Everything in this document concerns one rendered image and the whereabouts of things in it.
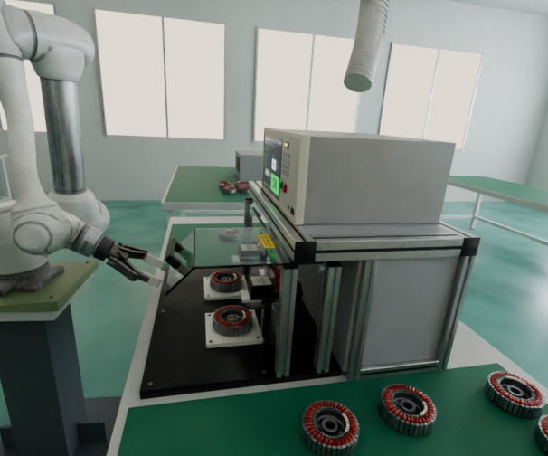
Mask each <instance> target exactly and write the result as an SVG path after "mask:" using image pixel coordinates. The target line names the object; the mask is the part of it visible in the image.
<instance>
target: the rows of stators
mask: <svg viewBox="0 0 548 456"><path fill-rule="evenodd" d="M520 378H521V379H520ZM503 387H504V388H503ZM485 388H486V392H487V394H488V396H489V397H490V398H491V400H492V401H494V403H495V404H498V406H500V407H503V409H504V410H506V409H507V411H508V412H509V413H511V412H512V414H515V415H518V416H521V417H522V416H523V417H525V418H526V417H527V418H531V417H532V418H534V417H535V418H536V417H538V416H540V415H541V414H542V412H543V408H544V406H545V403H546V400H545V397H544V395H543V393H542V392H541V391H540V389H538V388H537V387H536V386H535V385H534V384H532V383H530V382H529V381H528V380H525V379H524V378H522V377H521V376H519V375H518V376H516V375H515V374H511V373H507V372H502V371H499V372H498V371H496V372H493V373H491V374H489V376H488V378H487V383H486V386H485ZM505 388H506V389H505ZM524 397H525V398H526V399H524ZM534 435H535V439H536V440H537V442H538V443H540V444H539V445H540V446H541V448H543V450H544V451H545V452H547V454H548V414H546V415H544V416H541V418H539V420H538V423H537V425H536V427H535V430H534Z"/></svg>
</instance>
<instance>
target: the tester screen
mask: <svg viewBox="0 0 548 456"><path fill-rule="evenodd" d="M281 144H282V142H280V141H277V140H275V139H272V138H267V137H265V146H264V166H263V175H264V176H265V177H267V176H266V175H265V169H266V168H267V169H268V170H269V177H267V178H268V180H269V181H270V186H269V185H268V184H267V183H266V182H265V181H264V180H263V183H264V184H265V185H266V186H267V187H268V188H269V189H270V188H271V173H273V174H274V175H275V176H277V177H278V178H279V174H280V169H279V173H278V172H276V171H275V170H273V169H272V158H273V159H275V160H276V161H278V162H280V159H281ZM270 191H271V192H272V193H273V194H274V195H275V196H276V197H277V198H279V197H278V196H277V195H276V194H275V193H274V192H273V191H272V190H271V189H270Z"/></svg>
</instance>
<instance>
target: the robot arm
mask: <svg viewBox="0 0 548 456"><path fill-rule="evenodd" d="M94 55H95V46H94V42H93V40H92V38H91V37H90V35H89V34H88V33H87V31H85V30H84V29H83V28H82V27H80V26H79V25H77V24H75V23H74V22H72V21H70V20H68V19H65V18H62V17H59V16H57V15H54V14H47V13H44V12H40V11H36V10H27V9H22V8H19V7H15V6H12V5H7V4H6V2H5V0H0V102H1V104H2V107H3V110H4V113H5V119H6V126H7V135H8V145H9V155H10V165H11V174H12V179H13V185H14V193H15V199H16V200H13V201H6V202H2V203H0V297H2V296H4V295H5V294H7V293H10V292H20V291H27V292H35V291H37V290H40V289H41V287H42V286H43V285H44V284H45V283H46V282H48V281H49V280H50V279H52V278H53V277H54V276H56V275H57V274H58V273H60V272H62V271H64V266H62V265H57V266H50V264H49V262H48V258H47V256H48V255H50V254H52V253H53V252H56V251H58V250H60V249H69V250H72V251H73V252H77V253H79V254H81V255H84V256H86V257H90V256H91V254H92V255H93V257H94V258H96V259H98V260H101V261H105V260H106V258H107V259H109V260H108V261H107V263H106V264H107V265H108V266H110V267H112V268H114V269H115V270H116V271H118V272H120V273H121V274H122V275H124V276H125V277H126V278H128V279H129V280H131V281H136V280H141V281H143V282H145V283H147V284H149V285H152V286H154V287H156V288H157V287H158V286H159V284H160V283H161V281H162V280H161V279H159V278H158V277H155V276H153V275H151V274H149V273H146V272H144V271H139V270H138V269H137V268H136V267H135V266H134V265H132V264H131V263H130V262H129V261H128V258H132V259H143V261H145V262H147V263H149V264H151V265H153V266H156V267H157V268H159V269H161V270H162V269H163V267H164V265H165V261H162V260H160V259H158V258H157V257H155V256H152V255H150V254H148V250H145V249H142V248H138V247H135V246H131V245H127V244H124V243H122V242H119V243H118V245H115V244H114V243H115V240H114V239H112V238H110V237H108V236H104V237H103V236H102V235H103V232H104V231H105V230H106V229H107V228H108V226H109V220H110V217H109V211H108V209H107V207H106V206H105V205H104V204H103V203H102V202H101V201H99V200H97V199H96V198H95V195H94V194H93V193H92V192H91V191H90V190H89V189H88V188H87V187H86V185H85V175H84V165H83V155H82V144H81V133H80V112H79V101H78V91H77V83H76V81H79V80H80V77H81V74H82V71H83V68H84V67H87V66H88V65H90V64H91V62H92V61H93V59H94ZM24 60H29V62H30V64H31V65H32V66H33V70H34V72H35V73H36V75H37V76H38V77H40V83H41V91H42V97H43V111H44V118H45V126H46V133H47V139H48V147H49V154H50V161H51V169H52V181H53V190H51V192H50V193H49V194H48V195H46V194H45V193H44V191H43V189H42V186H41V183H40V180H39V177H38V173H37V166H36V152H35V138H34V126H33V114H32V110H31V105H30V101H29V96H28V90H27V84H26V78H25V68H24ZM115 263H116V264H115Z"/></svg>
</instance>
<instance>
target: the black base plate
mask: <svg viewBox="0 0 548 456"><path fill-rule="evenodd" d="M169 269H170V268H165V276H164V279H163V284H162V289H161V293H160V297H159V301H158V306H157V310H156V318H155V323H154V326H153V331H152V336H151V340H150V344H149V349H148V353H147V358H146V365H145V370H144V374H143V378H142V383H141V387H140V391H139V392H140V399H148V398H156V397H164V396H171V395H180V394H194V393H201V392H210V391H217V390H225V389H232V388H241V387H248V386H256V385H271V384H278V383H286V382H295V381H302V380H310V379H318V378H326V377H333V376H340V375H341V367H340V365H339V364H338V363H337V361H336V359H335V357H334V355H333V353H332V351H331V357H330V365H329V372H325V371H324V370H322V373H317V371H316V367H314V358H315V350H316V342H317V324H316V322H315V321H314V320H313V318H312V316H311V315H310V313H309V311H308V309H307V307H306V305H305V303H304V301H303V300H302V298H296V303H295V313H294V316H295V317H294V327H293V335H292V346H291V357H290V368H289V376H286V377H285V376H284V375H281V377H277V376H276V372H275V369H274V368H275V355H276V341H277V333H276V331H275V328H274V326H273V323H272V321H271V307H272V303H279V299H262V300H261V302H251V303H242V301H241V299H219V300H204V280H203V278H204V277H210V276H211V275H212V274H213V273H215V272H217V271H224V270H226V271H227V270H228V271H236V272H238V273H239V274H240V275H244V276H245V280H246V282H247V285H248V277H249V271H250V269H251V276H258V274H259V269H265V266H261V267H239V268H216V269H195V270H193V271H192V272H191V273H190V274H189V275H188V276H187V277H186V278H185V279H184V280H183V281H181V282H180V283H179V284H178V285H177V286H176V287H175V288H174V289H173V290H172V291H171V292H170V293H169V294H168V295H167V296H166V295H165V288H166V284H167V279H168V273H169ZM229 305H234V306H235V305H237V306H242V307H244V308H246V309H249V310H255V314H256V317H257V320H258V323H259V326H260V332H261V315H262V308H265V319H264V338H265V341H263V343H262V344H253V345H243V346H233V347H213V348H206V332H205V313H214V312H215V310H217V309H219V308H222V307H225V306H229Z"/></svg>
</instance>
